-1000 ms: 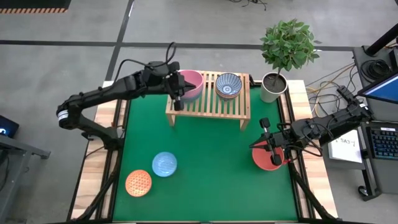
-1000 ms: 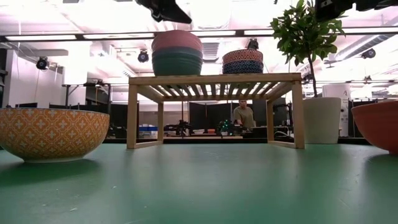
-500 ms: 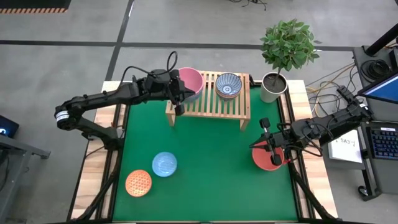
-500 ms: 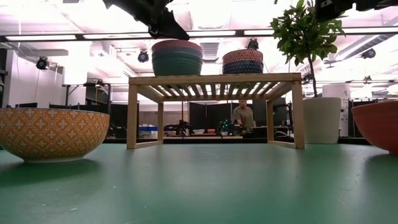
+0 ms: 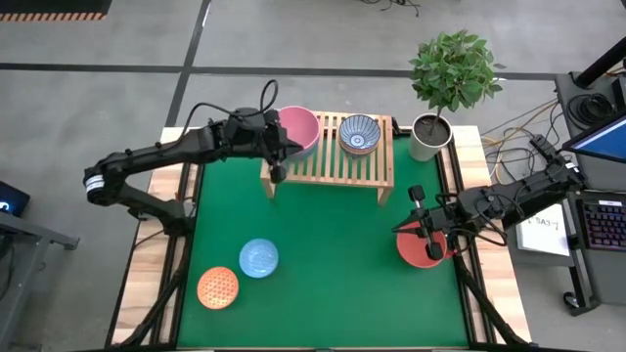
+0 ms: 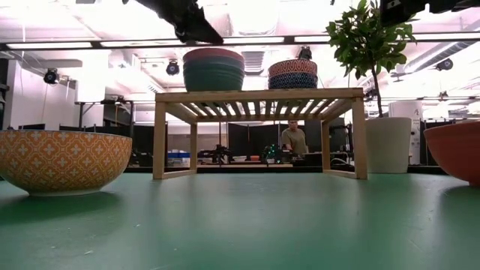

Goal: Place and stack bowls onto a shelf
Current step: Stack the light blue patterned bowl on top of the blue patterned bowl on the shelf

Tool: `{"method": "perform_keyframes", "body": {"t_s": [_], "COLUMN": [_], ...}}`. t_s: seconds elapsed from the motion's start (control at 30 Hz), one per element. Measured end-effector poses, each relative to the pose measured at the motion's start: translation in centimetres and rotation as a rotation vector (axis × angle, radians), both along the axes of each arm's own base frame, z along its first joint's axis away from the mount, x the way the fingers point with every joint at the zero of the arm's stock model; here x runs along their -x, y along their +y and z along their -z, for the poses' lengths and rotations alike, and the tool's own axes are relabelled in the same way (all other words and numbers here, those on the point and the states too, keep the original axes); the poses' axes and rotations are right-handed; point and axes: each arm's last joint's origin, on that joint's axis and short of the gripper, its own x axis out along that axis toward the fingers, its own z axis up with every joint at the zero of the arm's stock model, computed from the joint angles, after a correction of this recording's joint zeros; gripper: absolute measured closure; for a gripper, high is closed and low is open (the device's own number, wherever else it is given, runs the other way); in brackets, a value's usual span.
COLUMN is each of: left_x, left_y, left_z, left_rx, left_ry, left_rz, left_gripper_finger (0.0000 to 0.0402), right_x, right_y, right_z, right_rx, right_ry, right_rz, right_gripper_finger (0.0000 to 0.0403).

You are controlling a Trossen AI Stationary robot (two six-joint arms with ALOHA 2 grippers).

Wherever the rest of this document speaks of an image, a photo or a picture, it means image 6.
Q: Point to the green leafy plant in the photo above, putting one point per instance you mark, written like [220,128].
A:
[363,41]

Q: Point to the green table mat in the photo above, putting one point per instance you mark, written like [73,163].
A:
[240,225]

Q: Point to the blue striped bowl red outside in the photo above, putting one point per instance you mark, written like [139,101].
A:
[292,66]

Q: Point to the wooden slatted shelf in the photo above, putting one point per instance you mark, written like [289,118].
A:
[262,95]

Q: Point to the white cylindrical tank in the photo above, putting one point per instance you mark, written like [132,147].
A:
[405,108]

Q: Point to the black aluminium table frame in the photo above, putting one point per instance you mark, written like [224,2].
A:
[262,169]

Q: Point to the background robot with green lights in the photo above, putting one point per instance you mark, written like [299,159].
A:
[270,152]

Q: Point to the black background robot arm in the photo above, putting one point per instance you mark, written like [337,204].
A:
[219,153]

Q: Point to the plain pink bowl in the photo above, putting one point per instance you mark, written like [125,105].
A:
[213,53]

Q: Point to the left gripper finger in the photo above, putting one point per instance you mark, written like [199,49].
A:
[191,26]

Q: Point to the ceiling air vent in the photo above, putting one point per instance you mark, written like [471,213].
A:
[253,62]

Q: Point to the person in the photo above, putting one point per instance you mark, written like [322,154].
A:
[296,140]

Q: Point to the plain blue-grey bowl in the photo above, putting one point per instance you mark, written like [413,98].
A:
[213,62]

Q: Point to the blue storage bin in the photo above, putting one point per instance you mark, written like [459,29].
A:
[179,155]

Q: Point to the plain red bowl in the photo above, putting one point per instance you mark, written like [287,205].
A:
[457,150]

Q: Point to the white plant pot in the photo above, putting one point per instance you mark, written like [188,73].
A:
[388,146]

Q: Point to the silver ceiling duct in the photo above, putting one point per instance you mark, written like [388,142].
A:
[431,56]

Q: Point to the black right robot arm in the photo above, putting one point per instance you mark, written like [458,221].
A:
[450,4]

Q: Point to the black partition screen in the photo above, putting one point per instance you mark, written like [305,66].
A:
[243,138]
[150,142]

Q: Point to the turquoise bowl orange outside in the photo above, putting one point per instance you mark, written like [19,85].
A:
[63,161]

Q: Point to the black computer monitor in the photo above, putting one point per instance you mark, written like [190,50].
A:
[32,126]

